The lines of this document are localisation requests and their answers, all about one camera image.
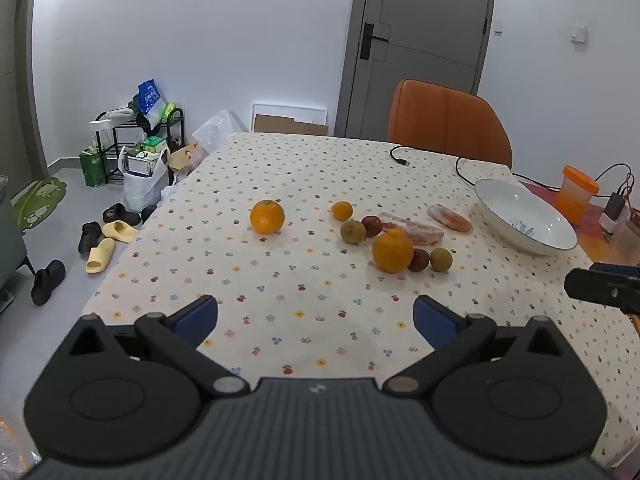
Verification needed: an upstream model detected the black door handle lock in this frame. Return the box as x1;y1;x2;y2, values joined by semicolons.
359;23;388;61

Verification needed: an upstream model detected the black usb cable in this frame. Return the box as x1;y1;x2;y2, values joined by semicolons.
388;144;614;198

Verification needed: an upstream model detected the orange lidded plastic cup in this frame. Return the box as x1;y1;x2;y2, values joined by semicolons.
554;165;600;226

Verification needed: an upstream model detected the yellow slipper back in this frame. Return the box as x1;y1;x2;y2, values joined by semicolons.
102;220;138;244

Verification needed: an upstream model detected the ribbed clear glass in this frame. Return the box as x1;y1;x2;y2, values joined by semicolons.
612;210;640;264

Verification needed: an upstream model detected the black shoe near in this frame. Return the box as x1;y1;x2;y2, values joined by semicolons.
30;259;66;307

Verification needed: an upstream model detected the yellow slipper front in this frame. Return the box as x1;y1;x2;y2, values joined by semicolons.
85;238;116;274

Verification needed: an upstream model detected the black metal shelf rack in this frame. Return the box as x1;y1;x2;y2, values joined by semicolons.
91;107;186;183

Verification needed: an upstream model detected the yellow slipper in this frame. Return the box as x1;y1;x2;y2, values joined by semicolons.
102;220;138;244
85;238;116;274

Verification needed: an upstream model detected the floral white tablecloth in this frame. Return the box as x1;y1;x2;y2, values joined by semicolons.
86;133;639;464

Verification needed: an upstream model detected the brown kiwi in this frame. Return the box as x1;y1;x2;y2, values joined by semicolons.
430;247;454;273
341;220;367;245

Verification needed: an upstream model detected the blue plastic bag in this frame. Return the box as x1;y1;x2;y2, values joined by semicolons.
138;79;166;128

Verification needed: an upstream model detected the white plastic shopping bag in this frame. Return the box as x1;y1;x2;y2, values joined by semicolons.
117;148;169;212

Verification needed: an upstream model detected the dark red plum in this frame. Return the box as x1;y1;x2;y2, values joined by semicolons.
408;248;431;273
361;214;383;238

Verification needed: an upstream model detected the green frog floor mat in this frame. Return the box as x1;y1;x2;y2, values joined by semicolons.
12;177;66;231

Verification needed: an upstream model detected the black slipper back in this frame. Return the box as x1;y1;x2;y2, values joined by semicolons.
102;203;141;228

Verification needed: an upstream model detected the grey door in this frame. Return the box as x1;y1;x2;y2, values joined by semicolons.
333;0;495;141

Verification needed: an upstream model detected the clear plastic bag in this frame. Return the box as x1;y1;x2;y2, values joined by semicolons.
192;110;247;154

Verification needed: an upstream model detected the small mandarin orange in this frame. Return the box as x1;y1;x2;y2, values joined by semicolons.
331;202;354;222

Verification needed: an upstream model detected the green carton box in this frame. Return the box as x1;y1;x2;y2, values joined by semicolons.
79;146;105;188

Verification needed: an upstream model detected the black power adapter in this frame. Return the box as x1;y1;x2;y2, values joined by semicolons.
603;192;626;222

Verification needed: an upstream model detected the orange leather chair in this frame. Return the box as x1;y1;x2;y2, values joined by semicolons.
387;79;513;167

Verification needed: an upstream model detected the white framed cardboard panel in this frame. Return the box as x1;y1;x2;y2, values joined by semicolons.
250;103;329;136

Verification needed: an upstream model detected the white ceramic bowl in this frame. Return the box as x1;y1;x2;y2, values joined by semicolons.
474;179;578;256

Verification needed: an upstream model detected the large orange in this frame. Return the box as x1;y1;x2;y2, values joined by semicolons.
372;229;413;274
250;200;285;235

